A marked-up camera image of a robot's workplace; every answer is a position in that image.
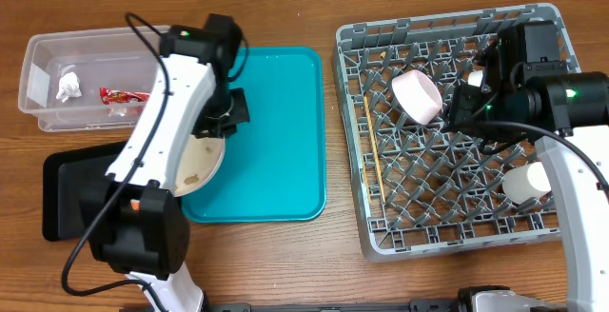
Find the white bowl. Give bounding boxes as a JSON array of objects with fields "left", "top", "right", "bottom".
[{"left": 467, "top": 70, "right": 484, "bottom": 88}]

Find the pink bowl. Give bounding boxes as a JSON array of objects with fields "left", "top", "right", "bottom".
[{"left": 392, "top": 69, "right": 442, "bottom": 125}]

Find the pink plate with food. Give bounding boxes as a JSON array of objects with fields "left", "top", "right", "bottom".
[{"left": 174, "top": 135, "right": 226, "bottom": 197}]

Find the white cup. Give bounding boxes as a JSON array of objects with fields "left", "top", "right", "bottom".
[{"left": 501, "top": 162, "right": 551, "bottom": 205}]

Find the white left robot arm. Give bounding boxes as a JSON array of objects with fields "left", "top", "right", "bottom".
[{"left": 61, "top": 14, "right": 249, "bottom": 311}]

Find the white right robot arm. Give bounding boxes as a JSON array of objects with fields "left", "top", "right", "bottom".
[{"left": 445, "top": 21, "right": 608, "bottom": 311}]

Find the grey dishwasher rack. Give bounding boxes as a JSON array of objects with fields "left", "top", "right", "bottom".
[{"left": 333, "top": 3, "right": 584, "bottom": 262}]

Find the teal plastic tray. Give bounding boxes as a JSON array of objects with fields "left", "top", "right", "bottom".
[{"left": 182, "top": 47, "right": 326, "bottom": 224}]

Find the red snack wrapper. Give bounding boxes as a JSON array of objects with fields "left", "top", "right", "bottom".
[{"left": 99, "top": 88, "right": 149, "bottom": 117}]

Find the clear plastic container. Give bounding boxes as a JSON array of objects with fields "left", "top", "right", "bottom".
[{"left": 18, "top": 28, "right": 158, "bottom": 132}]

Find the orange carrot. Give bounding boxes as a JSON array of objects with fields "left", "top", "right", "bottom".
[{"left": 130, "top": 200, "right": 140, "bottom": 211}]

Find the crumpled white tissue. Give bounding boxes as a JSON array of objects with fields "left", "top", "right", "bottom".
[{"left": 56, "top": 72, "right": 82, "bottom": 103}]

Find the black tray bin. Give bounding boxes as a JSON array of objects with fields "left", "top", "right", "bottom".
[{"left": 42, "top": 141, "right": 126, "bottom": 242}]

